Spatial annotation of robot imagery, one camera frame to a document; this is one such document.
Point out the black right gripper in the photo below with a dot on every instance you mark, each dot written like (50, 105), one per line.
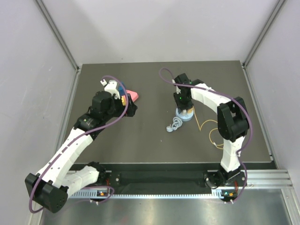
(181, 106)

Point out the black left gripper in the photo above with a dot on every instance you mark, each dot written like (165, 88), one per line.
(131, 108)

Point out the round light blue power strip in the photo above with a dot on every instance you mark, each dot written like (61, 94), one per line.
(178, 120)

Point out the blue cube socket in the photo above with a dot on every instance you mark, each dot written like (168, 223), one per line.
(120, 89)

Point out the pink triangular power strip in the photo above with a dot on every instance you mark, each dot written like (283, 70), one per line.
(134, 95)

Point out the yellow plug adapter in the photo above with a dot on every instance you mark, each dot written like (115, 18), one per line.
(123, 99)

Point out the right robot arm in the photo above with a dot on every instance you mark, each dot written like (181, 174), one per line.
(233, 121)

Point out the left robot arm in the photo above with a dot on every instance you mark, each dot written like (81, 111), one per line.
(51, 186)

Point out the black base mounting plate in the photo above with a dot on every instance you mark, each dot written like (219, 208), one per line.
(117, 174)

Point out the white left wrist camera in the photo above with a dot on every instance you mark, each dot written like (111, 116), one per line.
(111, 87)

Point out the aluminium frame rail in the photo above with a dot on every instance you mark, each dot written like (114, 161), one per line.
(268, 179)

